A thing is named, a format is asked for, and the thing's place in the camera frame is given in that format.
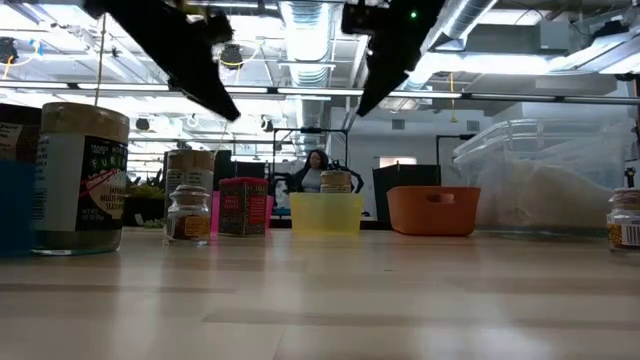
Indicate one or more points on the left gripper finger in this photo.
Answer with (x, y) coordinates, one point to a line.
(175, 50)

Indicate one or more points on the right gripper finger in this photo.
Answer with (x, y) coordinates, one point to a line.
(390, 60)

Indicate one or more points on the furikake jar with bamboo lid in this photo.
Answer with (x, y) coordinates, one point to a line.
(190, 165)
(335, 181)
(80, 175)

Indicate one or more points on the small glass spice jar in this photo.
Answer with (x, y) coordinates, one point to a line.
(625, 220)
(188, 220)

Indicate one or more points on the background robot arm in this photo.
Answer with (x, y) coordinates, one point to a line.
(344, 165)

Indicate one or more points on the round black ceiling device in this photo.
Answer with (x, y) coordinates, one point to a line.
(232, 56)

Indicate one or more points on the black cabinet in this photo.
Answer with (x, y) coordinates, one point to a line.
(400, 185)

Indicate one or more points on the black monitor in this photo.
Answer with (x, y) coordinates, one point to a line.
(227, 167)

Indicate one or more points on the person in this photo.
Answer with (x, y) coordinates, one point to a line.
(314, 175)

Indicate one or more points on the potted succulent plant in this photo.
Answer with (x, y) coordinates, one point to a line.
(145, 200)

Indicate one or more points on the orange plastic bin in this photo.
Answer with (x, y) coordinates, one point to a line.
(432, 215)

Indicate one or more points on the yellow plastic bin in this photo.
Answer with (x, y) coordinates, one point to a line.
(326, 215)

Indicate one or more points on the red-pink plastic bin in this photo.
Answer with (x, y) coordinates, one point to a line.
(214, 215)

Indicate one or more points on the clear plastic storage bin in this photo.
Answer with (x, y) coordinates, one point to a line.
(550, 140)

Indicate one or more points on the teal plastic bin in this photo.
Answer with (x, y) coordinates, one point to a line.
(15, 205)

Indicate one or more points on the silver ventilation duct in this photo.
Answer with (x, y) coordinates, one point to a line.
(465, 20)

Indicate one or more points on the white ventilation duct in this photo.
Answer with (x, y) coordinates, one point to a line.
(307, 30)

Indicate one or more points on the black stand frame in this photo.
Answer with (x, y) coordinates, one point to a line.
(310, 130)
(467, 136)

